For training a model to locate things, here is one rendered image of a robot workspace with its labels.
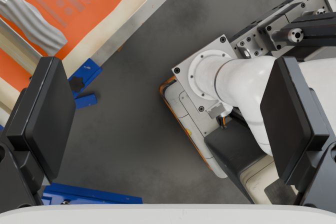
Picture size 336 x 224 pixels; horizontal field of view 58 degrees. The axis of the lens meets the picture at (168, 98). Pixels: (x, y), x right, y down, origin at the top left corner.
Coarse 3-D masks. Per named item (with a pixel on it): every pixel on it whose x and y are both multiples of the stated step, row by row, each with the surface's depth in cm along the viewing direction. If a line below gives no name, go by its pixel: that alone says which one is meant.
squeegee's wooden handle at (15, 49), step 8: (0, 32) 73; (8, 32) 79; (0, 40) 73; (8, 40) 74; (16, 40) 79; (8, 48) 74; (16, 48) 74; (24, 48) 79; (16, 56) 75; (24, 56) 75; (32, 56) 79; (24, 64) 75; (32, 64) 76; (32, 72) 76
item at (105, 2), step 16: (32, 0) 83; (96, 0) 86; (112, 0) 86; (0, 16) 82; (48, 16) 84; (80, 16) 86; (96, 16) 86; (64, 32) 86; (80, 32) 86; (0, 48) 83; (64, 48) 86; (0, 64) 84; (16, 64) 85; (16, 80) 86
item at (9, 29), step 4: (0, 20) 79; (0, 24) 79; (4, 24) 79; (4, 28) 79; (8, 28) 79; (12, 28) 80; (12, 32) 80; (16, 32) 80; (16, 36) 80; (20, 36) 80; (20, 40) 80; (24, 40) 80; (24, 44) 81; (28, 44) 81; (28, 48) 81; (32, 48) 81; (32, 52) 81; (36, 52) 81; (36, 56) 82; (40, 56) 82
